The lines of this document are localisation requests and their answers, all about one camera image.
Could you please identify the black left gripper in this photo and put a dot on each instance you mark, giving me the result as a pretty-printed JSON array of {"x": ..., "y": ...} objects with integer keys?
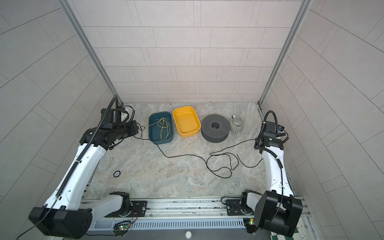
[{"x": 134, "y": 130}]

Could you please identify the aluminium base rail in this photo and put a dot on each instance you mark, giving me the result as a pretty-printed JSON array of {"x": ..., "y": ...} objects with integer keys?
[{"x": 179, "y": 214}]

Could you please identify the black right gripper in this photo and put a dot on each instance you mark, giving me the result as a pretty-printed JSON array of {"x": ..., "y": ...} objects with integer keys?
[{"x": 260, "y": 139}]

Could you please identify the small white ball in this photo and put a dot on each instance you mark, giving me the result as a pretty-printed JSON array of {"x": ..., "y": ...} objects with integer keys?
[{"x": 188, "y": 235}]

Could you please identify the aluminium corner profile right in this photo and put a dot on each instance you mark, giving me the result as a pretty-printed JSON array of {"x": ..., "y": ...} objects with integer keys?
[{"x": 286, "y": 47}]

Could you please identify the yellow plastic bin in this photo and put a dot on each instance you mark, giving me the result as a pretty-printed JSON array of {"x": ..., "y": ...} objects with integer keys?
[{"x": 187, "y": 121}]

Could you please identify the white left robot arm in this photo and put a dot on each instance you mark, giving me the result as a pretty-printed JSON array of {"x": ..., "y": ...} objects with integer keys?
[{"x": 61, "y": 214}]

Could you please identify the aluminium corner profile left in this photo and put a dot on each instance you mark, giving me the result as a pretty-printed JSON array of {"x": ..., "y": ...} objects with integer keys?
[{"x": 68, "y": 12}]

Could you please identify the striped ceramic mug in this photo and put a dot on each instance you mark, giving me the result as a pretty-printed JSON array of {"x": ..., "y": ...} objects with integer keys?
[{"x": 236, "y": 124}]

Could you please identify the aluminium corner profile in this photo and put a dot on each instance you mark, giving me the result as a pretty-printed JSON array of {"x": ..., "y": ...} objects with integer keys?
[
  {"x": 68, "y": 12},
  {"x": 286, "y": 47}
]

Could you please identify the teal plastic bin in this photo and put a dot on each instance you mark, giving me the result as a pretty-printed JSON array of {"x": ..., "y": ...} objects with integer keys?
[{"x": 161, "y": 128}]

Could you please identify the grey perforated cable spool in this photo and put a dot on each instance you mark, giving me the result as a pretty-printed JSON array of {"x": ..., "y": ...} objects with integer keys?
[{"x": 215, "y": 128}]

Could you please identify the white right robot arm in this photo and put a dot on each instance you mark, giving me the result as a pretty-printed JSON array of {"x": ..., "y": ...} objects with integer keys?
[{"x": 276, "y": 210}]

